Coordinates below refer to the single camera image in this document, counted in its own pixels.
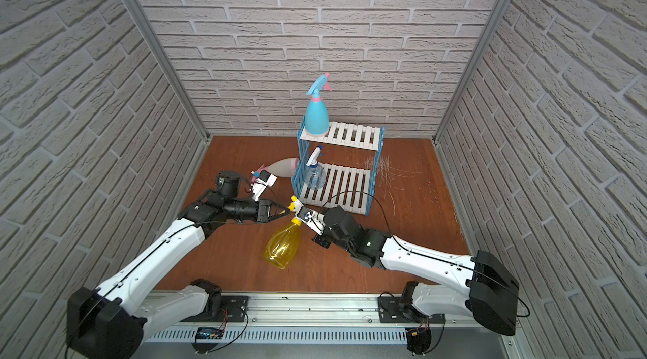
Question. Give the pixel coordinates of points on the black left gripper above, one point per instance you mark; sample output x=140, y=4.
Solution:
x=270, y=210

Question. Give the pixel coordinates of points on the yellow spray bottle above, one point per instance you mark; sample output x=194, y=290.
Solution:
x=283, y=245

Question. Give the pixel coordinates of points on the clear spray bottle blue nozzle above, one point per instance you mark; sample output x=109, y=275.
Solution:
x=315, y=176

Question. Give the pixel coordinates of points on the teal spray bottle pink trim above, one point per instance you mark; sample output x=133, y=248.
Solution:
x=316, y=118

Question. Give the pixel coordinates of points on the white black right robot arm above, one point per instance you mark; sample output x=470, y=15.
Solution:
x=481, y=285

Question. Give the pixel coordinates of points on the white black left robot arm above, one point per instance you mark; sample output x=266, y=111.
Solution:
x=112, y=320

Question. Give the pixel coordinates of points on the blue and white slatted shelf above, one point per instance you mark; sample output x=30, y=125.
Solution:
x=347, y=187

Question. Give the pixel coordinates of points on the white spray bottle pink nozzle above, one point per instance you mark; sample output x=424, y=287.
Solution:
x=285, y=168

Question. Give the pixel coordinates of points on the thin scattered straw strands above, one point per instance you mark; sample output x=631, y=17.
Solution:
x=387, y=177

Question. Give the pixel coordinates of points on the black round connector box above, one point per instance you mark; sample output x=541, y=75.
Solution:
x=418, y=340

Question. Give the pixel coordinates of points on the green circuit board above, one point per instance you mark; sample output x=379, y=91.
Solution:
x=209, y=333

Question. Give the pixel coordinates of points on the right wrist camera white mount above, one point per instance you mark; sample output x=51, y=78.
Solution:
x=312, y=219

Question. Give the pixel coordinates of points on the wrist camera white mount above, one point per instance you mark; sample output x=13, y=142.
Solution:
x=312, y=219
x=261, y=180

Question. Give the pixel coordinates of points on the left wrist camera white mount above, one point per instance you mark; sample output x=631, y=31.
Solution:
x=261, y=180

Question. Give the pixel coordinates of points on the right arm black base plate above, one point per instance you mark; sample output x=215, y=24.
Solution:
x=391, y=311

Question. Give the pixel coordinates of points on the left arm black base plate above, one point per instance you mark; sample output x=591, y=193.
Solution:
x=222, y=307

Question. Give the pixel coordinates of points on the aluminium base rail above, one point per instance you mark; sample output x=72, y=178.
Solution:
x=327, y=319

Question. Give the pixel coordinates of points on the left aluminium corner post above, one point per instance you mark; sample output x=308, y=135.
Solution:
x=145, y=27

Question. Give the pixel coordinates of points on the aluminium corner post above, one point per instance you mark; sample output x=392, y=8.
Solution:
x=145, y=27
x=490, y=28

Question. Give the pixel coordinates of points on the right aluminium corner post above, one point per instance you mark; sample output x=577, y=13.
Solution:
x=490, y=28

